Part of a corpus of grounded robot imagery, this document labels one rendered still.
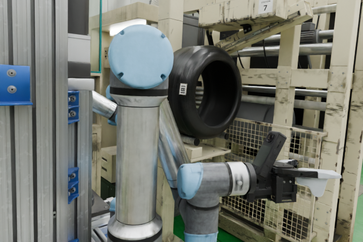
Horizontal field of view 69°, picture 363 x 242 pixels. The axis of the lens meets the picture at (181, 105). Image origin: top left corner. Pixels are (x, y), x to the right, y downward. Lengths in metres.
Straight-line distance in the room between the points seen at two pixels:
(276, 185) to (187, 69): 0.93
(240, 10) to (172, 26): 0.45
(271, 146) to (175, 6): 1.41
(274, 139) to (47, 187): 0.58
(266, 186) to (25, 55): 0.64
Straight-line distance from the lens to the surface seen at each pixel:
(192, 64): 1.45
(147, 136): 0.51
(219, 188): 0.59
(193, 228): 0.63
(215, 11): 1.91
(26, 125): 0.74
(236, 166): 0.61
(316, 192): 0.68
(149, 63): 0.47
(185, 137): 1.58
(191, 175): 0.57
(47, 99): 0.73
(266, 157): 0.64
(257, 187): 0.66
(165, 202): 2.04
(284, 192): 0.67
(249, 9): 1.74
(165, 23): 1.86
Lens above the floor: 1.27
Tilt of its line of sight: 6 degrees down
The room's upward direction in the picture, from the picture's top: 3 degrees clockwise
